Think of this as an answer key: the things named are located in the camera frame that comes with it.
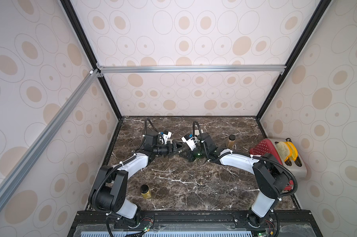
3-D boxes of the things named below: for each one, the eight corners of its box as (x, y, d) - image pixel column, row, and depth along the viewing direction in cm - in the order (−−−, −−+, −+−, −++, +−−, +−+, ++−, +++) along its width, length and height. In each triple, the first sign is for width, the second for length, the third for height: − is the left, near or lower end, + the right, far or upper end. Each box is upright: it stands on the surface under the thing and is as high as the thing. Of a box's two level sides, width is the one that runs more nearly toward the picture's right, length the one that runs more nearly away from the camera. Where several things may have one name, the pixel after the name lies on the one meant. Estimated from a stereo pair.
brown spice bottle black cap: (226, 147, 104) (229, 139, 96) (227, 142, 107) (230, 133, 99) (231, 148, 103) (234, 140, 96) (232, 143, 106) (235, 135, 98)
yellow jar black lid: (143, 198, 82) (139, 193, 75) (144, 190, 85) (140, 184, 78) (151, 198, 82) (148, 193, 75) (152, 190, 85) (149, 184, 78)
